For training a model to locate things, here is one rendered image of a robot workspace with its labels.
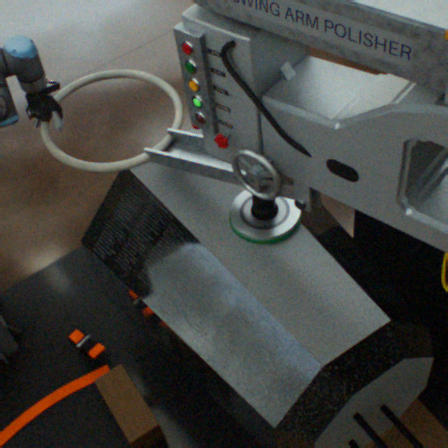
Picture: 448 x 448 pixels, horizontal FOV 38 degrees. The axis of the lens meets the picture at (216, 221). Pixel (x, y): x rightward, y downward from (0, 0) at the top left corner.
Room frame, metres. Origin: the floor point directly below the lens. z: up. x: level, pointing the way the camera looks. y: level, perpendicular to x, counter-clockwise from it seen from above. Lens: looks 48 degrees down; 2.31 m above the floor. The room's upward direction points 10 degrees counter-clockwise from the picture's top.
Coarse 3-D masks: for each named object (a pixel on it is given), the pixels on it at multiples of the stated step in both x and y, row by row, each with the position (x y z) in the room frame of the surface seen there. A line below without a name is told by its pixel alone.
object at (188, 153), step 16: (176, 144) 1.62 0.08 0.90; (192, 144) 1.58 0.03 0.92; (160, 160) 1.53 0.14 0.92; (176, 160) 1.48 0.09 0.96; (192, 160) 1.43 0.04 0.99; (208, 160) 1.46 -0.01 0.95; (208, 176) 1.38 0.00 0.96; (224, 176) 1.33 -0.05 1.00; (288, 192) 1.16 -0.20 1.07; (304, 208) 1.08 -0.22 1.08
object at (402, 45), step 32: (192, 0) 1.28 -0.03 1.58; (224, 0) 1.20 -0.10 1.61; (256, 0) 1.14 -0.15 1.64; (288, 0) 1.08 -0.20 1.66; (320, 0) 1.03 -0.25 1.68; (352, 0) 0.99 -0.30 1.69; (384, 0) 0.97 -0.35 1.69; (416, 0) 0.96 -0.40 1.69; (288, 32) 1.08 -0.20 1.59; (320, 32) 1.03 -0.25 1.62; (352, 32) 0.98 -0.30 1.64; (384, 32) 0.93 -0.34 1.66; (416, 32) 0.89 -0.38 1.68; (384, 64) 0.93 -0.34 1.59; (416, 64) 0.89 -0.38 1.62
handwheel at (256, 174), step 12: (240, 156) 1.14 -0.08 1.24; (252, 156) 1.11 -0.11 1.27; (264, 156) 1.10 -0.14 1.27; (252, 168) 1.12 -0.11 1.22; (264, 168) 1.12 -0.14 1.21; (240, 180) 1.14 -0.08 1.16; (252, 180) 1.10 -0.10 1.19; (276, 180) 1.06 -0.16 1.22; (252, 192) 1.12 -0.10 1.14; (264, 192) 1.11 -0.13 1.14; (276, 192) 1.06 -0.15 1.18
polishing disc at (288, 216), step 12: (240, 204) 1.35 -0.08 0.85; (252, 204) 1.34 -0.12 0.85; (288, 204) 1.31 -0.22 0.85; (240, 216) 1.30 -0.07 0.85; (252, 216) 1.29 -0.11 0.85; (288, 216) 1.27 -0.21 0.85; (240, 228) 1.25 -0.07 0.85; (252, 228) 1.25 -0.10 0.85; (264, 228) 1.24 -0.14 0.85; (276, 228) 1.23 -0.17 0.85; (288, 228) 1.22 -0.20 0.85; (264, 240) 1.20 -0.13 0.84
